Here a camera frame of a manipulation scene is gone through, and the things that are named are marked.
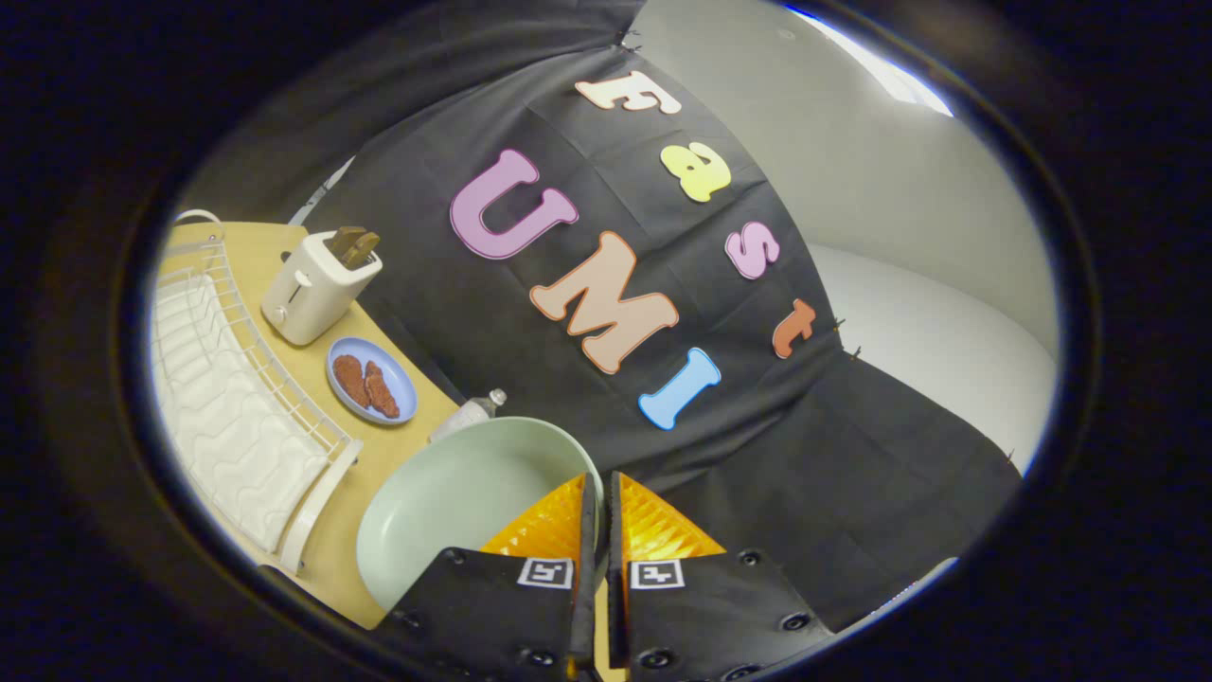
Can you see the white toaster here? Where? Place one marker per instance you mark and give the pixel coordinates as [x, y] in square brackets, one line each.
[317, 289]

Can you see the black backdrop cloth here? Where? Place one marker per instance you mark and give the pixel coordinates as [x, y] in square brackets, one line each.
[587, 313]

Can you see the brown toast slice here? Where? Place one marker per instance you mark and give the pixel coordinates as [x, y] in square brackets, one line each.
[343, 239]
[363, 248]

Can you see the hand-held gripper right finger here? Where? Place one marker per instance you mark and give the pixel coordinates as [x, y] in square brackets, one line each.
[710, 611]

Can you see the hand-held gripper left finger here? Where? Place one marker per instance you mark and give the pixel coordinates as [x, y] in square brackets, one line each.
[492, 606]

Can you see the clear plastic bottle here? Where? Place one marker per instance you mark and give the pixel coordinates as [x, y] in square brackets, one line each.
[464, 415]

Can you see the pale green plate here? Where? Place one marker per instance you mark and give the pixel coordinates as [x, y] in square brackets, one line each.
[454, 502]

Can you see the small blue plate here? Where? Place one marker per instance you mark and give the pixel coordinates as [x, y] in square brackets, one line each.
[402, 384]

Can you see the brown fried cutlet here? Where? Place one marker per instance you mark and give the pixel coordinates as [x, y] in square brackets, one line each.
[351, 379]
[382, 390]

